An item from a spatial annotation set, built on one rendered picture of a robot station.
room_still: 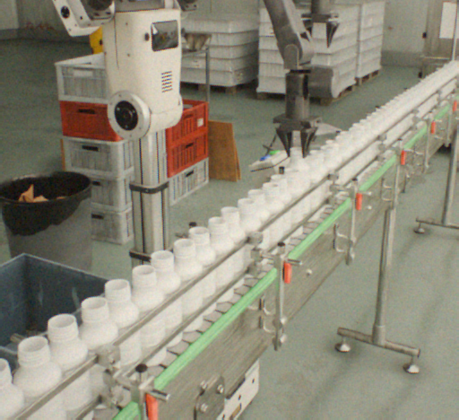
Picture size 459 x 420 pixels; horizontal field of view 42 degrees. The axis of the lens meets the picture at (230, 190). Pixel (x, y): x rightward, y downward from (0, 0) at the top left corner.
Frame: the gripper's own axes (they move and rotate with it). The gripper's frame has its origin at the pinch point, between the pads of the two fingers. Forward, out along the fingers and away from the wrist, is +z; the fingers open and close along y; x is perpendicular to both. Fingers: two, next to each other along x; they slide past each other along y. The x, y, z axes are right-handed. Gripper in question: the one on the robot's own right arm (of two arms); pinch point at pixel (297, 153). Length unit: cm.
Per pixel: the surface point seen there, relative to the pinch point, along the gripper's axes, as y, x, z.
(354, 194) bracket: 11.5, 10.5, 12.1
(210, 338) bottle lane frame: 6, -52, 21
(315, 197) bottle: 3.2, 4.4, 12.3
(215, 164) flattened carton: -189, 273, 97
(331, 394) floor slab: -12, 65, 118
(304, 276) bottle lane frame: 5.3, -7.4, 28.8
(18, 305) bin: -57, -42, 35
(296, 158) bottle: 0.5, -1.5, 0.7
